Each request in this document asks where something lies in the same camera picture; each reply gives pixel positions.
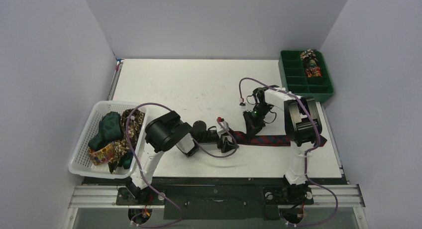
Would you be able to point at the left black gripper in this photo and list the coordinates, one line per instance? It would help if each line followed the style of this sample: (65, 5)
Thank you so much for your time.
(225, 145)

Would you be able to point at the red navy striped tie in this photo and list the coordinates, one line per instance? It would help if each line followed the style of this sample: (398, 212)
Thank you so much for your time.
(261, 140)

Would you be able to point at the green compartment tray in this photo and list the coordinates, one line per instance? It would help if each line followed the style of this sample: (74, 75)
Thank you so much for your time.
(294, 77)

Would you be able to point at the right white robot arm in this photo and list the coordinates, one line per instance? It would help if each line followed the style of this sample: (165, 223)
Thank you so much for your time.
(301, 122)

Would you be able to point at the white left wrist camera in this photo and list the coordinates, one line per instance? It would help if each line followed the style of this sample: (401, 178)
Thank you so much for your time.
(222, 125)

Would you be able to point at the rolled red patterned tie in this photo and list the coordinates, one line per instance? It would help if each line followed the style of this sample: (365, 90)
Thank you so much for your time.
(314, 71)

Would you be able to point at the aluminium rail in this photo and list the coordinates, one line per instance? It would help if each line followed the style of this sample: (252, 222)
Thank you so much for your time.
(119, 197)

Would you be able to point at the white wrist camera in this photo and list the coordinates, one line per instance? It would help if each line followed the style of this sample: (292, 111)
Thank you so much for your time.
(243, 104)
(222, 125)

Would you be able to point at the brown patterned tie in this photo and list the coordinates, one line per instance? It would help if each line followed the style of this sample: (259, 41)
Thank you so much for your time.
(122, 154)

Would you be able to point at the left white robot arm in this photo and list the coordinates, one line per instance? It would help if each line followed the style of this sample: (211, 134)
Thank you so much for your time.
(168, 131)

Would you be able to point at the dark green tie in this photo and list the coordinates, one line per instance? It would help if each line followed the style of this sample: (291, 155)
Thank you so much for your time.
(108, 132)

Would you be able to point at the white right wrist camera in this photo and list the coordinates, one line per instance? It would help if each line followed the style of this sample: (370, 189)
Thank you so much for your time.
(243, 104)

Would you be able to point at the colourful dotted tie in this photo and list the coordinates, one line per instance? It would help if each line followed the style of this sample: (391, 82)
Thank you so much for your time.
(102, 155)

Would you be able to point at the white plastic basket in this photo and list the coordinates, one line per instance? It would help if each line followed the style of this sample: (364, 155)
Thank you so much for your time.
(81, 164)

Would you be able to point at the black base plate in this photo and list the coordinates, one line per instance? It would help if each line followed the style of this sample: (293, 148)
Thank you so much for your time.
(293, 197)

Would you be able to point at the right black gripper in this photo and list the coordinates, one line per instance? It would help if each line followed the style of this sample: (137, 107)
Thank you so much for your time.
(250, 122)

